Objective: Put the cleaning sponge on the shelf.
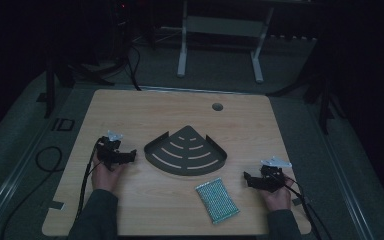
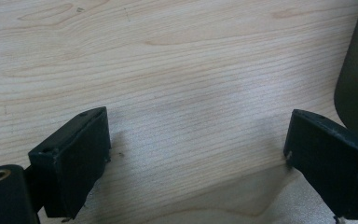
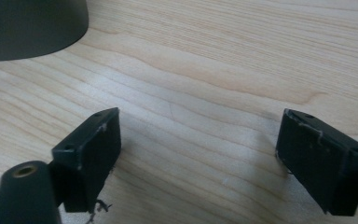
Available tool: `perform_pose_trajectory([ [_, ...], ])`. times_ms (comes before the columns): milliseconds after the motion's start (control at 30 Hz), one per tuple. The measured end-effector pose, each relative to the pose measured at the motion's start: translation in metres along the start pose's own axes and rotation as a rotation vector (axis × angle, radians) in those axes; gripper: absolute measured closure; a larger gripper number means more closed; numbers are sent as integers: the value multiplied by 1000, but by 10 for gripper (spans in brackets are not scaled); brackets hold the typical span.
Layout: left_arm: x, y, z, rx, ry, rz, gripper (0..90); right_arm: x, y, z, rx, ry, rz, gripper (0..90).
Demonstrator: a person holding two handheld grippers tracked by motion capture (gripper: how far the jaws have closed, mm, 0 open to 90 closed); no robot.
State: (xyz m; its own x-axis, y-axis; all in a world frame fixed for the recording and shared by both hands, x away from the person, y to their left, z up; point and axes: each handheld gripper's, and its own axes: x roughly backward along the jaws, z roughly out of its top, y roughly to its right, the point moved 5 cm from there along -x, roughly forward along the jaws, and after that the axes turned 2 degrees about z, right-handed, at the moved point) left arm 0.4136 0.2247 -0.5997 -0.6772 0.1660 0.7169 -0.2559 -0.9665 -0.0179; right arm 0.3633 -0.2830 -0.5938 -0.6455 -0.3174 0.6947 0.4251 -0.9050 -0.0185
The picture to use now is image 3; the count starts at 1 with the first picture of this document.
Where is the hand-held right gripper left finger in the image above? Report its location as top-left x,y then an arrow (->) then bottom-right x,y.
51,106 -> 122,214

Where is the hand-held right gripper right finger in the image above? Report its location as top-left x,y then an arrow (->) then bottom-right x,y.
275,108 -> 358,217

